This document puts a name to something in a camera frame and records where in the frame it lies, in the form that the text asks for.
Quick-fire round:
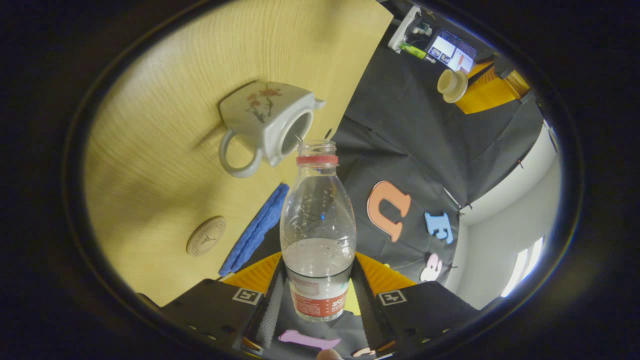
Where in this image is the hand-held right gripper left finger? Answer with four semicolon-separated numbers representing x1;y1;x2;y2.
160;251;288;352

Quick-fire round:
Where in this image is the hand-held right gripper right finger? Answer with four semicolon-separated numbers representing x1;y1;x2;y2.
350;251;481;356

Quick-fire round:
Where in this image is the white teacup lid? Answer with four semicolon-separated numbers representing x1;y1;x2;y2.
437;68;469;104

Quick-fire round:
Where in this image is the clear plastic water bottle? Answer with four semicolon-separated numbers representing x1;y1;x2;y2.
279;140;357;323

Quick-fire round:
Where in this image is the round cork coaster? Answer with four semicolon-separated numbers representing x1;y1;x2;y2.
186;216;227;257

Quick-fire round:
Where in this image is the white flowered teacup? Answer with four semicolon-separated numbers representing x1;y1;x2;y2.
218;81;326;179

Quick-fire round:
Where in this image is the green bottle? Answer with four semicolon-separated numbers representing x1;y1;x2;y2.
398;42;437;64

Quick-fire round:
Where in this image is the computer monitor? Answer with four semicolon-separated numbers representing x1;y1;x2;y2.
427;30;477;75

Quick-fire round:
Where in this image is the blue folded towel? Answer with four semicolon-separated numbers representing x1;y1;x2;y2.
218;183;291;277

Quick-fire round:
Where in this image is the ceiling light panel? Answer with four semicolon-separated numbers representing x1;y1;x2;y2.
500;236;545;298

